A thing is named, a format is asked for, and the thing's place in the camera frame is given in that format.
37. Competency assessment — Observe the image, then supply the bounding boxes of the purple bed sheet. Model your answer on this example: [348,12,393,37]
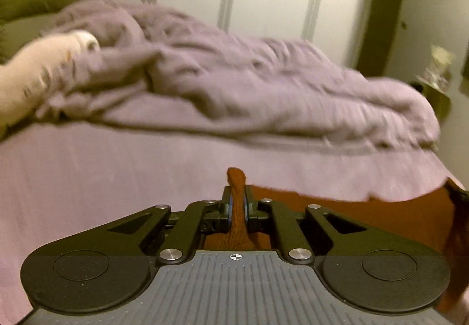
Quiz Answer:
[1,122,451,324]

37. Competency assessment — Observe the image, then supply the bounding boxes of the brown knit cardigan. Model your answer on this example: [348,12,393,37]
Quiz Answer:
[203,166,469,325]

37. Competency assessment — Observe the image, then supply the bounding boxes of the green pillow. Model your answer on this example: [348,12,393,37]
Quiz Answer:
[1,0,78,64]

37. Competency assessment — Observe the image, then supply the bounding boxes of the purple crumpled duvet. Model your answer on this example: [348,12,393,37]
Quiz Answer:
[35,0,440,153]

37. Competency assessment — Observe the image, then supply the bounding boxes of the small side table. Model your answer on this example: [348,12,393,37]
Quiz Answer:
[409,81,451,124]

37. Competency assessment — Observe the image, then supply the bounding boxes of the cream plush toy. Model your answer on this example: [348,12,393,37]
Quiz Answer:
[1,30,99,135]

